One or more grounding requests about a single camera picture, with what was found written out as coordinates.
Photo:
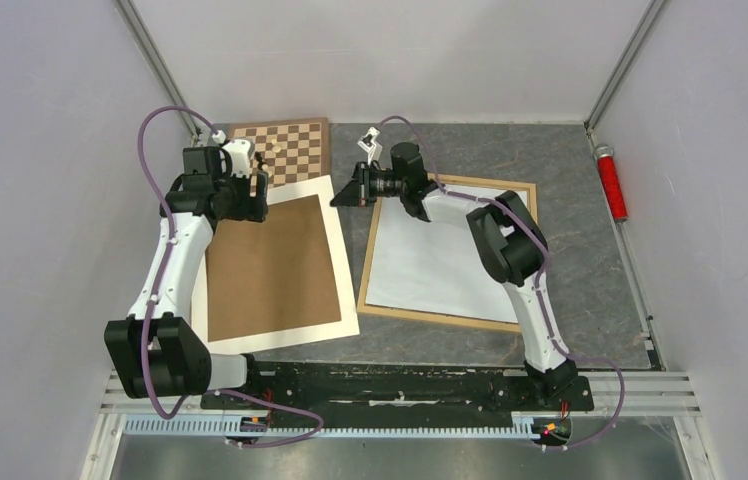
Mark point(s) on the red glitter microphone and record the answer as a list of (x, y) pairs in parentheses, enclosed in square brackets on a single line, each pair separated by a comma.
[(604, 159)]

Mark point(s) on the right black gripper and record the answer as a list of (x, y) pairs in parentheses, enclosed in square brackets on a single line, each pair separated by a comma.
[(358, 193)]

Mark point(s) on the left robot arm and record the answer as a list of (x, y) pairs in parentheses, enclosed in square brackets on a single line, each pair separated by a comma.
[(154, 350)]

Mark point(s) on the landscape photo print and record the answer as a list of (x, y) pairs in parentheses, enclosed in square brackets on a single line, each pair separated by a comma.
[(427, 265)]

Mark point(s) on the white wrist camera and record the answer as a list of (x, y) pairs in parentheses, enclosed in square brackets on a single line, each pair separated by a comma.
[(237, 155), (370, 145)]

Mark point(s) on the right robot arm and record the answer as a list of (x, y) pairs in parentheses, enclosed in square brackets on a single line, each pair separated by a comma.
[(508, 242)]

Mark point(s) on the white slotted cable duct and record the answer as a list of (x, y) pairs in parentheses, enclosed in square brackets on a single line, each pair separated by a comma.
[(236, 426)]

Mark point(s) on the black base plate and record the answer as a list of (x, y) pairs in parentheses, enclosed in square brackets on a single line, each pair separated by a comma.
[(408, 396)]

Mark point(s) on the cream photo mat board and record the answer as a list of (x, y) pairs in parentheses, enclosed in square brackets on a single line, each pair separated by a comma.
[(347, 326)]

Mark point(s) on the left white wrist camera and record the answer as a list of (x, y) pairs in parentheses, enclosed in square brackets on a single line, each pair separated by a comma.
[(237, 155)]

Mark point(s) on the wooden chessboard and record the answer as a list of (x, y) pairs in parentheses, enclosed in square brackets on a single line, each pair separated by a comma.
[(305, 146)]

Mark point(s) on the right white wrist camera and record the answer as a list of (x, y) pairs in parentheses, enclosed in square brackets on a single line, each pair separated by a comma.
[(370, 145)]

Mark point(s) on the brown frame backing board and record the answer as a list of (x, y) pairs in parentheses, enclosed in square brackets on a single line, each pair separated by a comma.
[(271, 276)]

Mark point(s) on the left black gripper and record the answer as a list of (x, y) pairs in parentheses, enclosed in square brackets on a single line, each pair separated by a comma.
[(251, 208)]

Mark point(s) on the wooden picture frame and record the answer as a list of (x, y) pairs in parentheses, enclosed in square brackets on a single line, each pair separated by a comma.
[(364, 291)]

